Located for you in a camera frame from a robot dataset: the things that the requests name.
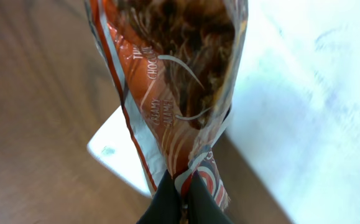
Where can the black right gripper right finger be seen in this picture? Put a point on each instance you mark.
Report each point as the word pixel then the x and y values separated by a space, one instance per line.
pixel 202 209

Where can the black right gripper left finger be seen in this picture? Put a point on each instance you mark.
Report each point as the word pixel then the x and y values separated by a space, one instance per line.
pixel 165 205

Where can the red chocolate wafer pack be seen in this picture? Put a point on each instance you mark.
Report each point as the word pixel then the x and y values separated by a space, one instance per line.
pixel 174 65

